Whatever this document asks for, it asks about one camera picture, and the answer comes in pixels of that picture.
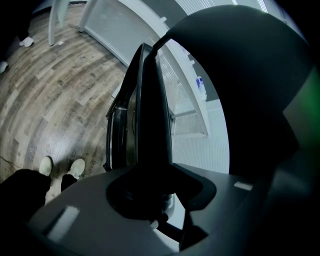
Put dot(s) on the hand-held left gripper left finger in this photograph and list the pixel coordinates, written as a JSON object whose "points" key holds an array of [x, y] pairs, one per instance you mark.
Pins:
{"points": [[82, 212]]}

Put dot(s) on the small white paper scrap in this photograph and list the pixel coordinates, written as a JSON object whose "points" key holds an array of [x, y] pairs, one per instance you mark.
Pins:
{"points": [[60, 43]]}

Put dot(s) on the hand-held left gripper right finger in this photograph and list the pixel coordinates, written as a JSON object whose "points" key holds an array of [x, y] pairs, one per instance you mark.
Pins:
{"points": [[235, 197]]}

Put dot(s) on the person's black trousers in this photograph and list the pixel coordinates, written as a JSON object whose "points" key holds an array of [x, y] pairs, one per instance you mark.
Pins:
{"points": [[25, 185]]}

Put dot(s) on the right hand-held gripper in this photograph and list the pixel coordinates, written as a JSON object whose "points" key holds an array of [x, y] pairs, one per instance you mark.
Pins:
{"points": [[297, 180]]}

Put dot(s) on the person's right shoe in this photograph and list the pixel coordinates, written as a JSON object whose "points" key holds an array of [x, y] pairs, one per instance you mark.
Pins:
{"points": [[76, 168]]}

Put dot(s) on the person's left shoe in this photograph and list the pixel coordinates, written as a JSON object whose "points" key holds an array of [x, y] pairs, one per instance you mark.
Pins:
{"points": [[46, 166]]}

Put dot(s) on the person's shoe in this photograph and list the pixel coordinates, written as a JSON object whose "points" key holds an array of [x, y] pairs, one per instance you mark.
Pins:
{"points": [[76, 168], [46, 166]]}

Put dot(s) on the white office desk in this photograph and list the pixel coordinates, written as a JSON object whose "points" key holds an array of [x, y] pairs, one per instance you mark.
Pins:
{"points": [[53, 25]]}

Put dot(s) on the blue and white tube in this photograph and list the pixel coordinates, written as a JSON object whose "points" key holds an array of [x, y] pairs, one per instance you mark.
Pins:
{"points": [[200, 83]]}

